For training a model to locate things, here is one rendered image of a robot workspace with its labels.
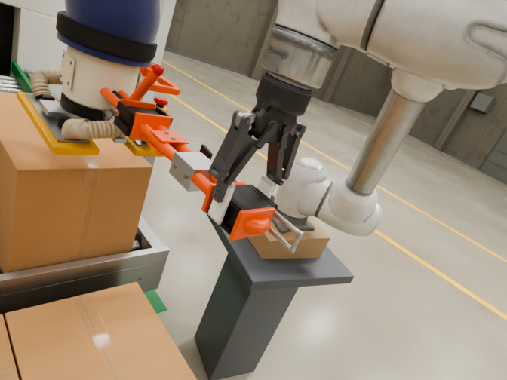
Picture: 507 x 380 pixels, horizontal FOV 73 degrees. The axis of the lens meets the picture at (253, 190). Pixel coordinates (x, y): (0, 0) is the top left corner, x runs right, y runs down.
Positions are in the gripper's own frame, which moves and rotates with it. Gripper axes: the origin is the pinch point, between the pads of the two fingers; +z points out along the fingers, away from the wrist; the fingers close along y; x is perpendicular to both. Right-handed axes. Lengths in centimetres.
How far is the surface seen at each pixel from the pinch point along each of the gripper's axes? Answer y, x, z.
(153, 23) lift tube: -5, -50, -18
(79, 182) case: 2, -61, 32
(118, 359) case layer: -2, -23, 68
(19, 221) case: 16, -60, 44
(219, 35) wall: -727, -1002, 19
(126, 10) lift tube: 3, -49, -19
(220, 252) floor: -122, -107, 122
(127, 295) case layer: -14, -44, 68
